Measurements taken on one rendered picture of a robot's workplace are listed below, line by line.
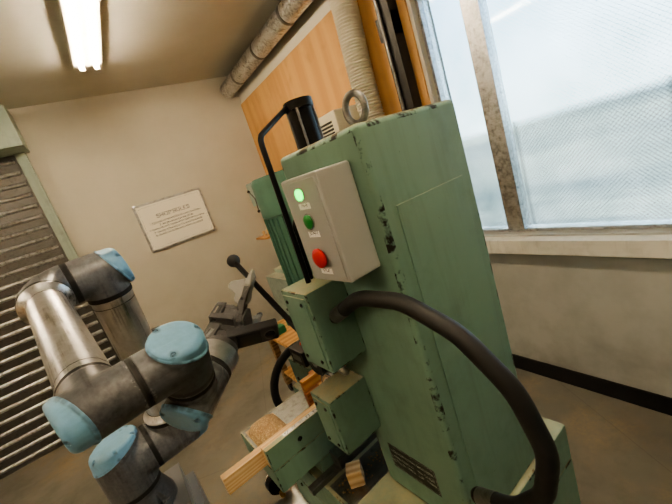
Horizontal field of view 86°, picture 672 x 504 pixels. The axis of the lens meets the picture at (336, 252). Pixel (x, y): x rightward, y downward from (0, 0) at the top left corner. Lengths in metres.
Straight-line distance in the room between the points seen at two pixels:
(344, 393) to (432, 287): 0.28
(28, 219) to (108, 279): 2.68
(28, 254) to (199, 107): 1.98
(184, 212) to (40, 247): 1.16
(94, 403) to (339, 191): 0.46
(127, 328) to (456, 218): 0.96
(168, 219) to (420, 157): 3.42
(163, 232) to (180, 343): 3.20
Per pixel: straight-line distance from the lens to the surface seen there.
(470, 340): 0.44
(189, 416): 0.74
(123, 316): 1.21
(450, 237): 0.59
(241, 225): 4.00
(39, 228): 3.80
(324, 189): 0.47
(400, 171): 0.52
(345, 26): 2.38
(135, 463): 1.42
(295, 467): 0.95
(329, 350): 0.63
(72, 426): 0.66
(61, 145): 3.91
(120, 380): 0.66
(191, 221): 3.87
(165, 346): 0.66
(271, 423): 1.01
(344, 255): 0.48
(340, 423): 0.74
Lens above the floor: 1.48
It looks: 13 degrees down
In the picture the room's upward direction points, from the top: 19 degrees counter-clockwise
